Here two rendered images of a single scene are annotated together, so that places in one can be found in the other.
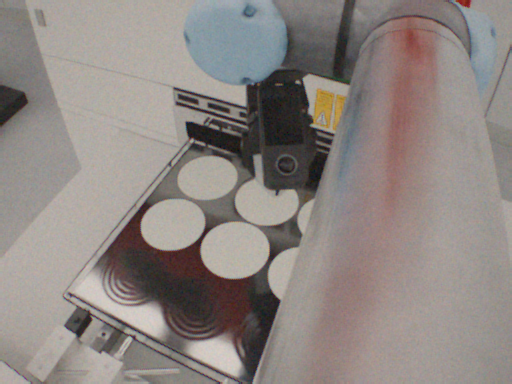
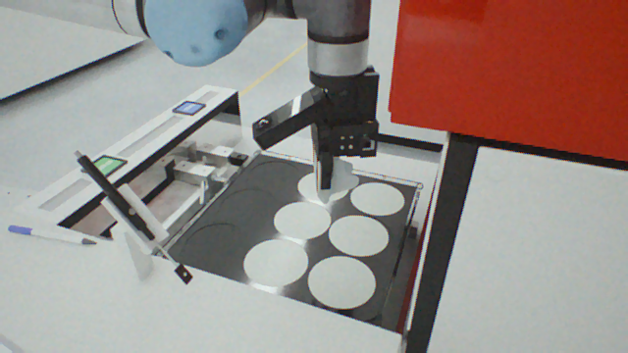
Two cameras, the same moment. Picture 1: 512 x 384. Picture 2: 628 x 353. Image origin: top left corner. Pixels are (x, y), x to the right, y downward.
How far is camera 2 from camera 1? 0.64 m
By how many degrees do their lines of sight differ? 62
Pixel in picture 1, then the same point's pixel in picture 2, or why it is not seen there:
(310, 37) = not seen: outside the picture
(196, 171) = (382, 191)
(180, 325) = (235, 199)
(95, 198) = (364, 167)
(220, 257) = (293, 212)
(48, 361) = (209, 149)
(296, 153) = (272, 124)
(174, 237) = (310, 188)
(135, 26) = not seen: hidden behind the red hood
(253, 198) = (358, 226)
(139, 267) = (282, 176)
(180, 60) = not seen: hidden behind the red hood
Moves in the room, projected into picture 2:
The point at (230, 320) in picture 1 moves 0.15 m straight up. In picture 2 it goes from (236, 222) to (227, 148)
